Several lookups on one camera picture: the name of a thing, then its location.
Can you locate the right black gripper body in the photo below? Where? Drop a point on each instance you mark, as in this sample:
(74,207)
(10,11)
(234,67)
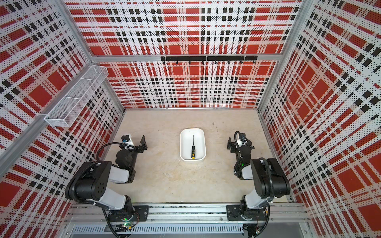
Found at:
(237,153)

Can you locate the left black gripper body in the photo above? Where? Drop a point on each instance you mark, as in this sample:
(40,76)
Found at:
(133,152)

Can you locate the black yellow screwdriver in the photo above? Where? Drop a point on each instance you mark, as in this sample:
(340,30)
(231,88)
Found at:
(193,150)

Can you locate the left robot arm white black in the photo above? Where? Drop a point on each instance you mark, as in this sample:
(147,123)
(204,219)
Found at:
(89,185)

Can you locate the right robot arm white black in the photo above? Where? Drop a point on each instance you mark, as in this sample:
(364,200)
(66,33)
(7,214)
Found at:
(269,179)

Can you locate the white plastic bin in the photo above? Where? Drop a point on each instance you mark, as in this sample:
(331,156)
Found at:
(186,139)

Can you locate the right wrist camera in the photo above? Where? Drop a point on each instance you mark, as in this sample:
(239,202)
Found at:
(242,137)

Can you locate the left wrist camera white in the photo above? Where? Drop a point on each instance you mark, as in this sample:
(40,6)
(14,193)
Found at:
(126,139)

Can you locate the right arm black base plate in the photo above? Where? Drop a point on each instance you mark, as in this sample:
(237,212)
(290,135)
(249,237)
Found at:
(238,213)

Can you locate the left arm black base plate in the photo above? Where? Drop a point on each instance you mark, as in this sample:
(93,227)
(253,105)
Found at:
(139,213)

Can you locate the white wire mesh basket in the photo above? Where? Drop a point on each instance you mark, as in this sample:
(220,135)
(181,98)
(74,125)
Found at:
(67,110)

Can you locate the aluminium front rail frame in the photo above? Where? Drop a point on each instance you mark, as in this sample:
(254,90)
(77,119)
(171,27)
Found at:
(286,220)

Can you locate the black hook rail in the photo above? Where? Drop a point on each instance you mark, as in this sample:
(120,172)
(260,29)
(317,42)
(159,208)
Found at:
(208,58)

